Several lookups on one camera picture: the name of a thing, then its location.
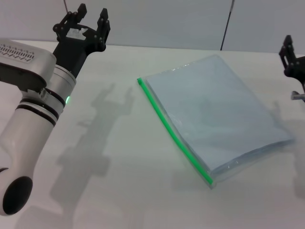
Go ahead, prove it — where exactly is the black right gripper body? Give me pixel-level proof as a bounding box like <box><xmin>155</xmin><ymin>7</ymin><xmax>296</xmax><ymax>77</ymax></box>
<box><xmin>296</xmin><ymin>55</ymin><xmax>305</xmax><ymax>90</ymax></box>

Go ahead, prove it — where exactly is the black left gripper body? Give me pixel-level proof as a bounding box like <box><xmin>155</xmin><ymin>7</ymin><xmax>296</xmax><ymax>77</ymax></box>
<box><xmin>52</xmin><ymin>25</ymin><xmax>97</xmax><ymax>78</ymax></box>

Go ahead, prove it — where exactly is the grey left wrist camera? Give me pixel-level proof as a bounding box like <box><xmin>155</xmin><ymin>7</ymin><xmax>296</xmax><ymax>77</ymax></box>
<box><xmin>0</xmin><ymin>38</ymin><xmax>57</xmax><ymax>93</ymax></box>

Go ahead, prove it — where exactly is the silver mount bolt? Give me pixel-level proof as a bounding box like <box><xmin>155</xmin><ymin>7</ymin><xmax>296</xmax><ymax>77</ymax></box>
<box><xmin>290</xmin><ymin>91</ymin><xmax>305</xmax><ymax>101</ymax></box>

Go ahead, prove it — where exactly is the clear green-zipper document bag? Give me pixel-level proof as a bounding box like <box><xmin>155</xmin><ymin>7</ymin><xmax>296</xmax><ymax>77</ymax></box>
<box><xmin>137</xmin><ymin>54</ymin><xmax>296</xmax><ymax>190</ymax></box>

